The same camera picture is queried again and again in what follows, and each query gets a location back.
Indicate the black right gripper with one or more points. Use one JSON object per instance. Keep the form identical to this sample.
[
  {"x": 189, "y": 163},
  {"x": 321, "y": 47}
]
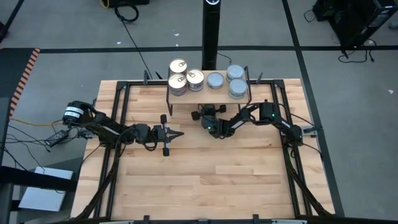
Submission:
[{"x": 222, "y": 109}]

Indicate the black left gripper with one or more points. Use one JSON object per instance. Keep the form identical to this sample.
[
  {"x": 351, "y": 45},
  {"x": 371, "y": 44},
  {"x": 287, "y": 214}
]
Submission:
[{"x": 161, "y": 133}]

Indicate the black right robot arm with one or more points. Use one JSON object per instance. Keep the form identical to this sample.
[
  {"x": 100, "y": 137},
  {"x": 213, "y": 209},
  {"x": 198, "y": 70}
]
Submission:
[{"x": 273, "y": 119}]

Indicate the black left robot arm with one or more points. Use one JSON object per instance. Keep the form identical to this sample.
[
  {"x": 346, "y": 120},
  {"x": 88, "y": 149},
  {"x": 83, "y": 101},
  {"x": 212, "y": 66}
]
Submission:
[{"x": 102, "y": 126}]

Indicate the wooden shelf black metal legs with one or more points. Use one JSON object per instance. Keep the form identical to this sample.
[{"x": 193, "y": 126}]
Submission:
[{"x": 208, "y": 98}]

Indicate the black tower fan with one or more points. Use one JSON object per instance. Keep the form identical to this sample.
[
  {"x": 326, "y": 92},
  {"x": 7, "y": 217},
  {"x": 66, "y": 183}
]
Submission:
[{"x": 211, "y": 34}]

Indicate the black power adapter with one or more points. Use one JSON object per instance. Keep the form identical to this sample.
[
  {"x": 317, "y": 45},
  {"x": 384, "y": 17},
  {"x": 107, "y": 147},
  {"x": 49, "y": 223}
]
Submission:
[{"x": 57, "y": 137}]

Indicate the black floor box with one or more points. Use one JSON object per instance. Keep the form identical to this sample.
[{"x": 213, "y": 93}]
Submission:
[{"x": 127, "y": 2}]

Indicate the white floor board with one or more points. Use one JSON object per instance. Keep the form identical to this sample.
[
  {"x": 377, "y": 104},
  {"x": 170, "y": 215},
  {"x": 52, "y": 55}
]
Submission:
[{"x": 46, "y": 193}]

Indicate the black metal stand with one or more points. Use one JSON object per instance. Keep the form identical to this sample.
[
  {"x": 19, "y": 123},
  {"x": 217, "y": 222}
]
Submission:
[{"x": 31, "y": 180}]

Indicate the black equipment cart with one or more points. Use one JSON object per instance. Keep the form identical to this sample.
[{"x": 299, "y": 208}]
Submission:
[{"x": 354, "y": 21}]

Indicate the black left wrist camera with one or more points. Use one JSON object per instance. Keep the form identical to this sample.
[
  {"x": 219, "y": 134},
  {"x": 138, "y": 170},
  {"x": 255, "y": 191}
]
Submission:
[{"x": 141, "y": 131}]

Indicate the black aluminium table frame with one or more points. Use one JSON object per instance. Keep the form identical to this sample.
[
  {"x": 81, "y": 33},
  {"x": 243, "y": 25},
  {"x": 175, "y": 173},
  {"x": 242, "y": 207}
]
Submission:
[{"x": 140, "y": 83}]

